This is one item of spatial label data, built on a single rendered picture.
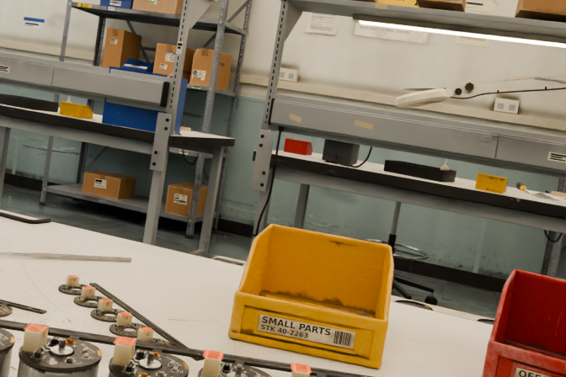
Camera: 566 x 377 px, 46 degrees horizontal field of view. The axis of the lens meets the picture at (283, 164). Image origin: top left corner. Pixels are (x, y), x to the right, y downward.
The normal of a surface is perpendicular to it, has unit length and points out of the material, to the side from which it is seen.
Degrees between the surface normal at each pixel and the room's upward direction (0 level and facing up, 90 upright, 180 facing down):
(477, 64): 90
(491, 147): 90
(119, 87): 90
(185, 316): 0
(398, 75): 90
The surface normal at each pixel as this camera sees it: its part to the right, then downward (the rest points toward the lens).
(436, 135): -0.29, 0.02
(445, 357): 0.16, -0.98
